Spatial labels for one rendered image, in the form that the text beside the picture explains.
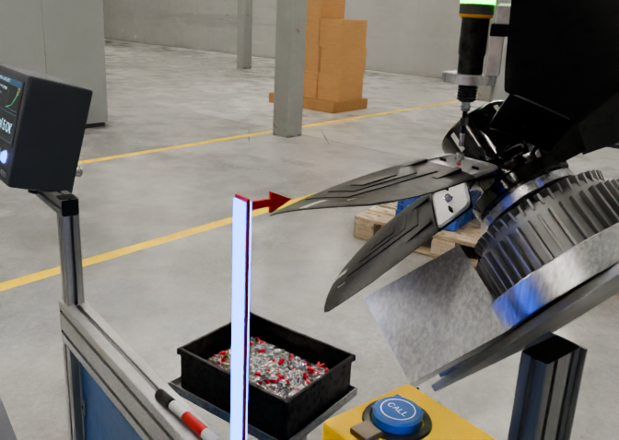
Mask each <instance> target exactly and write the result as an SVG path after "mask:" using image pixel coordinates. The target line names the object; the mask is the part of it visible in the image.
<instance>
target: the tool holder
mask: <svg viewBox="0 0 619 440"><path fill-rule="evenodd" d="M509 15H510V6H497V12H496V24H495V23H493V24H491V29H490V37H489V44H488V52H487V59H486V67H485V73H482V74H481V75H465V74H458V73H457V71H444V72H442V78H441V81H442V82H445V83H450V84H456V85H465V86H494V85H495V84H496V77H497V76H499V75H500V68H501V61H502V53H503V47H504V39H505V37H507V36H508V25H509Z"/></svg>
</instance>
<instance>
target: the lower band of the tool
mask: <svg viewBox="0 0 619 440"><path fill-rule="evenodd" d="M461 4H467V5H489V6H494V5H491V4H472V3H461ZM459 16H460V17H477V18H493V17H494V16H493V15H474V14H459Z"/></svg>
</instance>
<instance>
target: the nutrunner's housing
mask: <svg viewBox="0 0 619 440"><path fill-rule="evenodd" d="M490 19H491V18H477V17H462V18H461V34H460V42H459V50H458V54H459V61H458V70H457V73H458V74H465V75H481V74H482V72H483V65H484V58H485V53H486V45H487V38H488V31H489V23H490ZM477 88H478V86H465V85H459V86H458V90H459V91H458V92H457V93H458V94H457V99H458V100H459V101H460V102H474V101H475V100H476V98H477V96H476V95H477V93H476V92H477Z"/></svg>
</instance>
